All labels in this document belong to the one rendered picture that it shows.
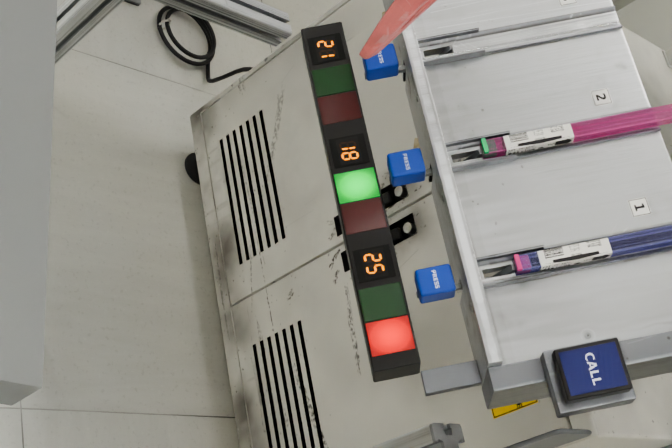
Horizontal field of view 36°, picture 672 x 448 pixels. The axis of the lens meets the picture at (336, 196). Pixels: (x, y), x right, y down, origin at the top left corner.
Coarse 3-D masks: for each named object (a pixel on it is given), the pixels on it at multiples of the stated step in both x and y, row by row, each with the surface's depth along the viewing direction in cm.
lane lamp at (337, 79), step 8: (344, 64) 96; (312, 72) 96; (320, 72) 96; (328, 72) 96; (336, 72) 96; (344, 72) 96; (320, 80) 95; (328, 80) 95; (336, 80) 95; (344, 80) 95; (352, 80) 95; (320, 88) 95; (328, 88) 95; (336, 88) 95; (344, 88) 95; (352, 88) 95; (320, 96) 95
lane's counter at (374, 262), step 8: (368, 248) 88; (376, 248) 88; (384, 248) 88; (360, 256) 88; (368, 256) 88; (376, 256) 88; (384, 256) 88; (360, 264) 88; (368, 264) 88; (376, 264) 87; (384, 264) 87; (392, 264) 87; (360, 272) 87; (368, 272) 87; (376, 272) 87; (384, 272) 87; (392, 272) 87; (360, 280) 87; (368, 280) 87
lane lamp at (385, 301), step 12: (372, 288) 87; (384, 288) 86; (396, 288) 86; (360, 300) 86; (372, 300) 86; (384, 300) 86; (396, 300) 86; (372, 312) 86; (384, 312) 86; (396, 312) 86
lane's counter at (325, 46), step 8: (312, 40) 97; (320, 40) 97; (328, 40) 97; (336, 40) 97; (312, 48) 97; (320, 48) 97; (328, 48) 97; (336, 48) 97; (312, 56) 96; (320, 56) 96; (328, 56) 96; (336, 56) 96; (344, 56) 96; (312, 64) 96
